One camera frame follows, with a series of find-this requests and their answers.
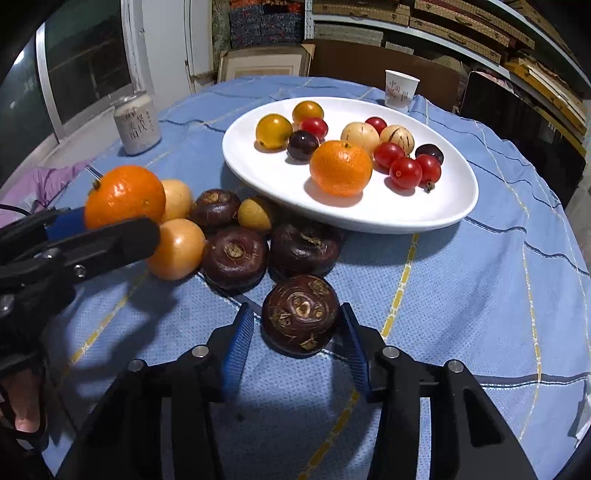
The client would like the white metal shelf rack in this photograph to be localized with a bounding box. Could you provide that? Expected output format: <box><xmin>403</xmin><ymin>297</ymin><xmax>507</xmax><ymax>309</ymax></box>
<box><xmin>305</xmin><ymin>0</ymin><xmax>591</xmax><ymax>121</ymax></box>

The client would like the pale yellow pepino melon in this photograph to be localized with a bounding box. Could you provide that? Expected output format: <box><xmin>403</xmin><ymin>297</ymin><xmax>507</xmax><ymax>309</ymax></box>
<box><xmin>159</xmin><ymin>179</ymin><xmax>194</xmax><ymax>222</ymax></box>
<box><xmin>147</xmin><ymin>218</ymin><xmax>206</xmax><ymax>281</ymax></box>
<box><xmin>341</xmin><ymin>122</ymin><xmax>380</xmax><ymax>155</ymax></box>

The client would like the white oval plate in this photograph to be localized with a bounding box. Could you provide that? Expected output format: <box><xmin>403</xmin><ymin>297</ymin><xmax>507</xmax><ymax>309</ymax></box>
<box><xmin>222</xmin><ymin>97</ymin><xmax>479</xmax><ymax>234</ymax></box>

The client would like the white paper cup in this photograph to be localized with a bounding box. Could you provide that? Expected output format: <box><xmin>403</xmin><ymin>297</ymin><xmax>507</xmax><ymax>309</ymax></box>
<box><xmin>385</xmin><ymin>69</ymin><xmax>420</xmax><ymax>110</ymax></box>

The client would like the white drink can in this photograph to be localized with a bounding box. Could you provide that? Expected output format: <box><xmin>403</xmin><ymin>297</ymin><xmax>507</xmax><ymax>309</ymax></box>
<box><xmin>113</xmin><ymin>91</ymin><xmax>162</xmax><ymax>156</ymax></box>

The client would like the striped yellow pepino melon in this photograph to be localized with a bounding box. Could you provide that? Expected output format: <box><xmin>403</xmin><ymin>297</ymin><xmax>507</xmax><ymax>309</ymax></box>
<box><xmin>379</xmin><ymin>124</ymin><xmax>415</xmax><ymax>155</ymax></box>

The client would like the person's left hand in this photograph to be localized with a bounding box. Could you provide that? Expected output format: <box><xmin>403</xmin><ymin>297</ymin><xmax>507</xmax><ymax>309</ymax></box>
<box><xmin>10</xmin><ymin>369</ymin><xmax>46</xmax><ymax>433</ymax></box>

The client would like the open cardboard box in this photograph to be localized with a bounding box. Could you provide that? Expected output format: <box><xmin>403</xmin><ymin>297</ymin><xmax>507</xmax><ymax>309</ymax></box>
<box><xmin>217</xmin><ymin>42</ymin><xmax>315</xmax><ymax>84</ymax></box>

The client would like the aluminium sliding window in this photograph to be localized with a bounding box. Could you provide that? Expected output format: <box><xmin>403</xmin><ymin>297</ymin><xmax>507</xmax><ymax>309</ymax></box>
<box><xmin>0</xmin><ymin>0</ymin><xmax>139</xmax><ymax>162</ymax></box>

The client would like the purple cloth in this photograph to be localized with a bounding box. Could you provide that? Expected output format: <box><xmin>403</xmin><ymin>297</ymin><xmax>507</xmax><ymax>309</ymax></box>
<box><xmin>0</xmin><ymin>159</ymin><xmax>95</xmax><ymax>217</ymax></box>

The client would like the green marbled board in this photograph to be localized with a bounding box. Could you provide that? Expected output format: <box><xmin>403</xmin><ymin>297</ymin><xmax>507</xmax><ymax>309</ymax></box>
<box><xmin>212</xmin><ymin>0</ymin><xmax>232</xmax><ymax>51</ymax></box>

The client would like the small yellow longan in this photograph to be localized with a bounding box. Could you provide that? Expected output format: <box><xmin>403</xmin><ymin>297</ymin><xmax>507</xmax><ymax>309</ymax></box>
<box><xmin>237</xmin><ymin>197</ymin><xmax>274</xmax><ymax>233</ymax></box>

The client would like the orange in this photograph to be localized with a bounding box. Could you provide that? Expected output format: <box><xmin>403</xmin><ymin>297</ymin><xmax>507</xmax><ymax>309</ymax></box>
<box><xmin>309</xmin><ymin>140</ymin><xmax>373</xmax><ymax>198</ymax></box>
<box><xmin>84</xmin><ymin>165</ymin><xmax>166</xmax><ymax>230</ymax></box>

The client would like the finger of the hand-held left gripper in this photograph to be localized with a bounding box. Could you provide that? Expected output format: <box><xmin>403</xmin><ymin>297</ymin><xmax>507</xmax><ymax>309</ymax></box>
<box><xmin>44</xmin><ymin>217</ymin><xmax>161</xmax><ymax>288</ymax></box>
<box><xmin>0</xmin><ymin>207</ymin><xmax>87</xmax><ymax>264</ymax></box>

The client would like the blue plaid tablecloth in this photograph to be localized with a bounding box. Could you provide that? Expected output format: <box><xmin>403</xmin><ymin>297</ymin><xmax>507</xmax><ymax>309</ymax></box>
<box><xmin>28</xmin><ymin>76</ymin><xmax>591</xmax><ymax>480</ymax></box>

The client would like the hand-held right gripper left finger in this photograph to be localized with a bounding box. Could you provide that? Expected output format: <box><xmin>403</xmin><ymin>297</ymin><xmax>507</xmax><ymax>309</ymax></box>
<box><xmin>55</xmin><ymin>302</ymin><xmax>256</xmax><ymax>480</ymax></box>

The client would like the dark brown water chestnut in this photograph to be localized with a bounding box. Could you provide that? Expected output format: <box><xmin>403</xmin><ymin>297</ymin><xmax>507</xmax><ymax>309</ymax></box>
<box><xmin>189</xmin><ymin>189</ymin><xmax>242</xmax><ymax>228</ymax></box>
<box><xmin>261</xmin><ymin>274</ymin><xmax>341</xmax><ymax>357</ymax></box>
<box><xmin>270</xmin><ymin>220</ymin><xmax>342</xmax><ymax>279</ymax></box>
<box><xmin>202</xmin><ymin>226</ymin><xmax>269</xmax><ymax>291</ymax></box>

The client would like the brown board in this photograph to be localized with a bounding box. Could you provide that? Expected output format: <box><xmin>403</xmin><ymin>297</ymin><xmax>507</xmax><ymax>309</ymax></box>
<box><xmin>307</xmin><ymin>39</ymin><xmax>462</xmax><ymax>100</ymax></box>

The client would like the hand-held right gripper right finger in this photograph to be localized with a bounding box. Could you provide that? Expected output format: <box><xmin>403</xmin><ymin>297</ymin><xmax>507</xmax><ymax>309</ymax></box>
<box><xmin>341</xmin><ymin>302</ymin><xmax>539</xmax><ymax>480</ymax></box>

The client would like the yellow tomato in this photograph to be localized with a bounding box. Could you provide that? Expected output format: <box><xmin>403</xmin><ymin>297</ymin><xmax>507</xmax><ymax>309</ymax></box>
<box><xmin>292</xmin><ymin>100</ymin><xmax>325</xmax><ymax>124</ymax></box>
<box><xmin>256</xmin><ymin>114</ymin><xmax>293</xmax><ymax>150</ymax></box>

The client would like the stack of woven flat boxes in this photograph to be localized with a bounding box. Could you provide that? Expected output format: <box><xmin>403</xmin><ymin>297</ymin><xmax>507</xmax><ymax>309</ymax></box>
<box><xmin>311</xmin><ymin>0</ymin><xmax>587</xmax><ymax>116</ymax></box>

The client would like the stack of blue patterned boxes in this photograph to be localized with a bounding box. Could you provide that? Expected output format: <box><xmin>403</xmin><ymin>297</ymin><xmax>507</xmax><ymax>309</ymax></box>
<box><xmin>228</xmin><ymin>0</ymin><xmax>308</xmax><ymax>49</ymax></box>

